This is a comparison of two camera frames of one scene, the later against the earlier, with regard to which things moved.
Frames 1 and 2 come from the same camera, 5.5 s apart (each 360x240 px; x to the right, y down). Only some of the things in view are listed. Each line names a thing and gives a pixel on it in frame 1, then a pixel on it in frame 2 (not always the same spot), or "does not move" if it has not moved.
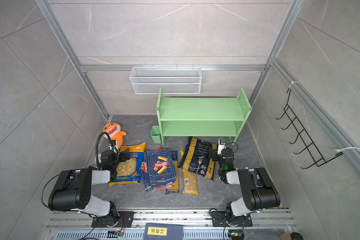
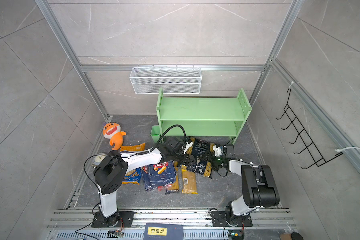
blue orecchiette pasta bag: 129,171 does not move
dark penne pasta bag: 197,157 does not move
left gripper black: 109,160 to 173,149
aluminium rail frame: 70,224 does not move
